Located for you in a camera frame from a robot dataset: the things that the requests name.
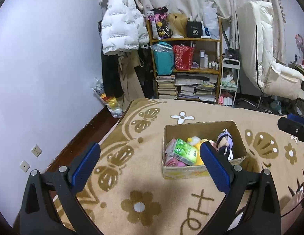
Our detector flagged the stack of books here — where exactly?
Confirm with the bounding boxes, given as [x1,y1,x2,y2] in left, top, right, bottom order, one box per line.
[156,74,177,99]

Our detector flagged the upper wall outlet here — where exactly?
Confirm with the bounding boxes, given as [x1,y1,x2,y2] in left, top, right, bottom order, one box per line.
[31,145,42,158]

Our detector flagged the black box marked 40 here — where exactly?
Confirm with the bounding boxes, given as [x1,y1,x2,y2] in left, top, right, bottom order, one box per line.
[186,21,203,38]

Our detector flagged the teal bag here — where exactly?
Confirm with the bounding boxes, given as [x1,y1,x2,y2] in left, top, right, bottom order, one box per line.
[150,41,174,76]

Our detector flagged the white-haired plush doll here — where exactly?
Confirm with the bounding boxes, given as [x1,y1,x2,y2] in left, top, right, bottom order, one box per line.
[216,129,234,161]

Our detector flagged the wooden bookshelf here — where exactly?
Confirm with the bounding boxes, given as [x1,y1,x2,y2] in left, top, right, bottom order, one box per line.
[147,20,222,104]

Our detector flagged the lower wall outlet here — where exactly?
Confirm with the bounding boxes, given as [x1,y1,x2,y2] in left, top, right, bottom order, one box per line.
[20,161,30,173]

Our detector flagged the black coat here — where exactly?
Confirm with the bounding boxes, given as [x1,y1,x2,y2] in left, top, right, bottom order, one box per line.
[101,52,124,98]

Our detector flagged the plastic bag of toys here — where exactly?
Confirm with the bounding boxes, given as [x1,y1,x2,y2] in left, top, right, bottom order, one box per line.
[92,78,123,118]

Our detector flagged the yellow plush dog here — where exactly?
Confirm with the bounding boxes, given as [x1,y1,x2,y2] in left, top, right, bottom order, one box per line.
[187,136,209,165]

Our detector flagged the white puffer jacket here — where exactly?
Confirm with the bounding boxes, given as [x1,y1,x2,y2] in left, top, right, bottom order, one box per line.
[101,0,149,56]

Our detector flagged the pink plush bear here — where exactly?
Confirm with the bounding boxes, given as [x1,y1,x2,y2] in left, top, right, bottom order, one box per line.
[164,138,186,167]

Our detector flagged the red patterned bag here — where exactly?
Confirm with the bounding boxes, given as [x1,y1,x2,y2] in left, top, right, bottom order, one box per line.
[173,45,195,71]

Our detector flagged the cardboard box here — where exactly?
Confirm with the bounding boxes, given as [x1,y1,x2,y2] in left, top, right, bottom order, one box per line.
[162,120,247,179]

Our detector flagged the cream padded chair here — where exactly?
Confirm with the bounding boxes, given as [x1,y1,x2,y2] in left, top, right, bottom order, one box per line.
[236,1,304,100]

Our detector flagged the white rolling cart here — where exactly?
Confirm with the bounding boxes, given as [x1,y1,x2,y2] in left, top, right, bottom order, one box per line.
[218,58,241,107]

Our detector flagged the green tissue pack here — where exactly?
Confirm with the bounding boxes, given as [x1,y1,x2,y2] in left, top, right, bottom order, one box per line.
[170,138,198,166]

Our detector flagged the blonde wig head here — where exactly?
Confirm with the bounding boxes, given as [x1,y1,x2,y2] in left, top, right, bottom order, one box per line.
[168,13,188,38]

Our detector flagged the beige patterned rug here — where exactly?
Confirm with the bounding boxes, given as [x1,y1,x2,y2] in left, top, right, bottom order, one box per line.
[15,98,304,235]

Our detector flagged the wall outlet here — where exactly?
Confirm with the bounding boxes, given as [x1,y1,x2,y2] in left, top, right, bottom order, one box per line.
[20,161,30,173]
[31,145,42,158]

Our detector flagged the beige trench coat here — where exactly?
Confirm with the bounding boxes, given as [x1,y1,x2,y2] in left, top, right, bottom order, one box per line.
[117,50,144,111]

